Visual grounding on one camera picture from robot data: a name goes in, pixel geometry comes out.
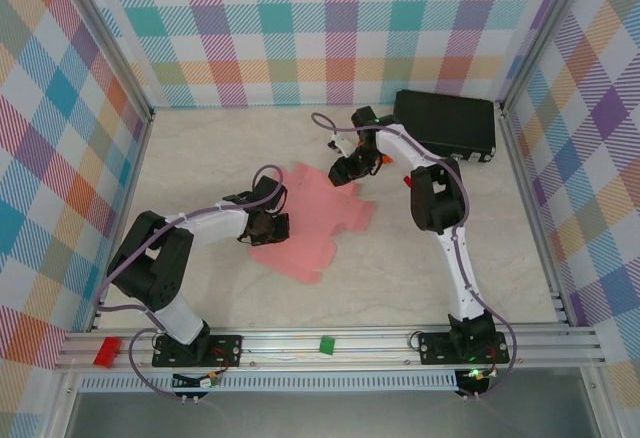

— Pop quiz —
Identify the grey metal shelf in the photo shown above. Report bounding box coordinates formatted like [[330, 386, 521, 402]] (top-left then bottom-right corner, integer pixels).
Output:
[[64, 390, 601, 438]]

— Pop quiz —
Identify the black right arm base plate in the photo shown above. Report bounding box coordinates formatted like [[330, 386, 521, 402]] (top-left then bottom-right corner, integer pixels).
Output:
[[417, 331, 511, 367]]

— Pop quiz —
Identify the slotted grey cable duct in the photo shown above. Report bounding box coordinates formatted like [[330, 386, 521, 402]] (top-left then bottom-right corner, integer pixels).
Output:
[[79, 370, 459, 393]]

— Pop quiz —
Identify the black carrying case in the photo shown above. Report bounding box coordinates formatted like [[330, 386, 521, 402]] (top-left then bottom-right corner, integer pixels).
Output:
[[392, 89, 497, 164]]

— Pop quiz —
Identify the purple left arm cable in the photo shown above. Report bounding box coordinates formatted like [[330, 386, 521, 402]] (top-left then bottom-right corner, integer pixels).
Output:
[[94, 163, 285, 400]]

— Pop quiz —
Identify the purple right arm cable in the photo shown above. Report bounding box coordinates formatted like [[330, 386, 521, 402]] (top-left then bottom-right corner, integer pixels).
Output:
[[310, 111, 519, 402]]

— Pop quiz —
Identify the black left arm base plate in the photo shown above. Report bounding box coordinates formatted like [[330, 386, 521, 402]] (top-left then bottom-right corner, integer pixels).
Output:
[[151, 333, 244, 369]]

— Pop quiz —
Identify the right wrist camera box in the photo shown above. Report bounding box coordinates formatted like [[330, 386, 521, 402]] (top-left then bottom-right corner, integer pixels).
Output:
[[327, 131, 357, 158]]

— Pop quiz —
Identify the red toy brick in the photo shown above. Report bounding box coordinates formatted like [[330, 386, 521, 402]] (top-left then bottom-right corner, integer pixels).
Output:
[[93, 336, 124, 369]]

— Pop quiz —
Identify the aluminium table side rail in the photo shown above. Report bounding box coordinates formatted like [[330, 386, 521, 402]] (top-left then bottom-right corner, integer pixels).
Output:
[[85, 106, 157, 333], [497, 102, 572, 328]]

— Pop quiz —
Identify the aluminium mounting rail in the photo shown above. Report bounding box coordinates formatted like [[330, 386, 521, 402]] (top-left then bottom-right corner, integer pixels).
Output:
[[52, 325, 606, 374]]

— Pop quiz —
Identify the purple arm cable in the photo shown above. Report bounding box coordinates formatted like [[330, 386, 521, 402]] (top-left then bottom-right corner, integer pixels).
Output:
[[94, 163, 285, 400], [310, 111, 519, 402]]

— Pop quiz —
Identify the aluminium frame post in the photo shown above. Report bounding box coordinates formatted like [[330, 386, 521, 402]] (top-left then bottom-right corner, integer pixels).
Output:
[[498, 0, 587, 115], [58, 0, 155, 120]]

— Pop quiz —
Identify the pink paper box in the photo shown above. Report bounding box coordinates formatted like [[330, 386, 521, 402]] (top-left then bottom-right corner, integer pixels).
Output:
[[248, 160, 377, 285]]

